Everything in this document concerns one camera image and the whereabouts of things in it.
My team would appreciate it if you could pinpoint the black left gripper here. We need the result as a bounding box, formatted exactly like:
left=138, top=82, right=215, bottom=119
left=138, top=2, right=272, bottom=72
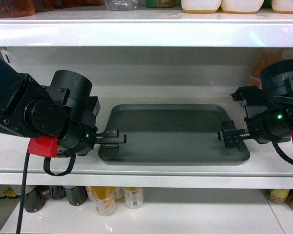
left=57, top=96, right=126, bottom=156

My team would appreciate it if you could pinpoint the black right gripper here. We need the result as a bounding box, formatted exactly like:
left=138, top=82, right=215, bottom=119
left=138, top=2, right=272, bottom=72
left=217, top=86, right=291, bottom=149

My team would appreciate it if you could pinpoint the grey silver serving tray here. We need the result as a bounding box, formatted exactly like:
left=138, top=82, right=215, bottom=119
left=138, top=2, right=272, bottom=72
left=98, top=104, right=250, bottom=165

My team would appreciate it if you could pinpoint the yellow drink bottle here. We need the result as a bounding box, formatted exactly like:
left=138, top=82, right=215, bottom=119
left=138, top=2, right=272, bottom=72
left=91, top=186, right=116, bottom=216

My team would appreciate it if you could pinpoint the white labelled drink bottle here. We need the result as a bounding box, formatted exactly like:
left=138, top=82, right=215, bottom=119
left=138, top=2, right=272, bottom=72
left=123, top=187, right=144, bottom=209

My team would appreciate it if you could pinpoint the dark soy bottle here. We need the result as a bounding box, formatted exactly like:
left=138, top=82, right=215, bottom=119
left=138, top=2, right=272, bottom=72
left=63, top=186, right=88, bottom=206

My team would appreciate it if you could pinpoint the white metal shelf unit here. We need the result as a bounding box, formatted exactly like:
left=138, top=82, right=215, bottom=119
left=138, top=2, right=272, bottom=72
left=0, top=6, right=293, bottom=234

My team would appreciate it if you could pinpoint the white jar middle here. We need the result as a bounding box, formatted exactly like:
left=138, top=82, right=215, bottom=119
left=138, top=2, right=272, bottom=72
left=221, top=0, right=264, bottom=14

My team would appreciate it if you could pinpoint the white jar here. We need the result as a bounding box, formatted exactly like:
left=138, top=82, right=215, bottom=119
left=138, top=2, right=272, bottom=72
left=181, top=0, right=222, bottom=14
left=271, top=0, right=293, bottom=14
left=221, top=0, right=264, bottom=14

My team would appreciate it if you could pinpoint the clear water bottle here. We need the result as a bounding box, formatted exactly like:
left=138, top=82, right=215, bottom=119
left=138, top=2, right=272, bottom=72
left=105, top=0, right=138, bottom=11

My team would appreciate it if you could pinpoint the white jar left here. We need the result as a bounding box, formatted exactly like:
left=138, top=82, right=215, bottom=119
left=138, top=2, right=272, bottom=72
left=181, top=0, right=222, bottom=14

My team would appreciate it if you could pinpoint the white jar right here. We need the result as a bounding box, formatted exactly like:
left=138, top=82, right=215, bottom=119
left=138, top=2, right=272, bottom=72
left=271, top=0, right=293, bottom=14

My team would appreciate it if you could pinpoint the red cable connector left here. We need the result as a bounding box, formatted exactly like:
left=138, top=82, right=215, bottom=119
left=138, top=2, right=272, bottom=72
left=28, top=136, right=59, bottom=157

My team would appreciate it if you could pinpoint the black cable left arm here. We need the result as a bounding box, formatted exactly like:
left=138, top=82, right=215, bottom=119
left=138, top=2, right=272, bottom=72
left=16, top=152, right=30, bottom=234

